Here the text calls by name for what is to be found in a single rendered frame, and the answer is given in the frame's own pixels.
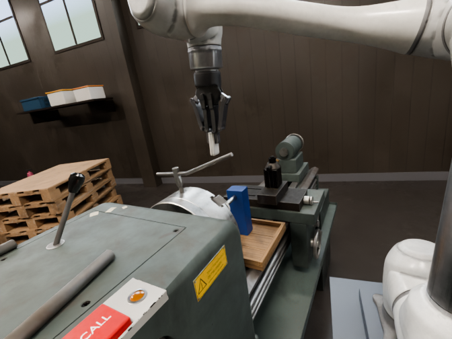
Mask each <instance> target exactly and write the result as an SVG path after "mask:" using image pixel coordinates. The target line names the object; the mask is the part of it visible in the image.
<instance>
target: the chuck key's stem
mask: <svg viewBox="0 0 452 339"><path fill-rule="evenodd" d="M172 171H173V174H174V178H175V181H176V185H177V187H178V188H179V191H180V193H183V192H184V189H183V181H182V177H181V176H179V175H178V172H180V170H179V167H173V168H172Z"/></svg>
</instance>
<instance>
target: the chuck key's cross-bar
mask: <svg viewBox="0 0 452 339"><path fill-rule="evenodd" d="M230 157H233V154H232V152H230V153H228V154H226V155H224V156H221V157H219V158H216V159H214V160H212V161H210V162H207V163H205V164H203V165H200V166H198V167H196V168H194V169H191V170H189V171H187V172H178V175H179V176H187V175H189V174H192V173H194V172H197V171H199V170H202V169H204V168H206V167H208V166H211V165H213V164H216V163H219V162H220V161H223V160H225V159H228V158H230ZM156 175H157V176H173V175H174V174H173V172H157V173H156Z"/></svg>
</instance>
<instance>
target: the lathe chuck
mask: <svg viewBox="0 0 452 339"><path fill-rule="evenodd" d="M184 190H186V191H187V192H185V193H183V194H178V193H179V192H180V191H179V190H178V191H177V192H175V193H173V194H171V195H170V196H168V197H167V198H180V199H183V200H187V201H188V202H191V203H192V204H195V205H196V206H197V207H199V208H200V209H202V210H203V211H204V212H205V213H206V214H207V215H208V216H209V217H212V218H216V219H225V220H228V221H231V222H233V223H234V224H235V225H236V226H237V228H238V229H239V227H238V225H237V222H236V220H235V218H234V216H233V214H232V213H231V211H230V210H229V209H228V208H227V206H226V205H225V204H223V205H222V208H221V207H218V206H217V205H216V204H215V203H214V202H213V201H212V200H211V197H212V198H214V197H215V195H214V194H211V193H210V192H208V191H206V190H203V189H201V188H195V187H187V188H184ZM167 198H165V199H167Z"/></svg>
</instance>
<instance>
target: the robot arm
mask: <svg viewBox="0 0 452 339"><path fill-rule="evenodd" d="M128 5H129V7H130V12H131V14H132V16H133V17H134V18H135V20H136V21H137V22H138V23H139V24H140V25H141V26H142V27H144V29H146V30H147V31H149V32H150V33H152V34H155V35H158V36H161V37H164V38H169V39H174V40H183V41H184V42H186V43H187V47H188V56H189V61H190V70H191V71H195V73H194V84H195V86H196V95H195V96H194V97H193V98H190V103H191V104H192V106H193V108H194V112H195V115H196V119H197V121H198V125H199V128H200V130H203V131H204V132H206V137H207V143H209V146H210V153H211V155H213V156H215V155H217V154H219V143H220V141H221V140H220V131H222V130H224V129H225V125H226V119H227V110H228V104H229V102H230V100H231V96H226V95H225V94H224V93H223V90H222V88H221V72H220V71H219V69H221V68H222V67H223V61H222V48H221V39H222V35H223V26H239V27H247V28H256V29H261V30H269V31H273V32H281V33H286V34H294V35H299V36H306V37H312V38H321V39H326V40H336V41H342V42H351V43H355V44H362V45H367V46H372V47H376V48H382V49H385V50H390V51H392V52H397V53H400V54H408V55H413V56H418V57H424V58H428V59H442V60H446V61H451V64H452V0H400V1H393V2H389V3H381V4H376V5H366V6H355V7H347V6H336V5H324V4H319V3H310V2H305V1H296V0H128ZM220 99H221V105H220V111H219V100H220ZM200 103H201V105H200ZM373 302H374V303H375V305H376V307H377V311H378V314H379V319H380V322H381V327H382V330H383V339H452V160H451V166H450V170H449V177H448V180H447V187H446V191H445V197H444V201H443V207H442V211H441V218H440V221H439V228H438V231H437V238H436V242H435V243H432V242H430V241H426V240H422V239H406V240H404V241H401V242H398V243H397V244H395V245H394V247H392V249H391V250H390V251H389V253H388V254H387V256H386V258H385V263H384V268H383V295H380V294H374V295H373Z"/></svg>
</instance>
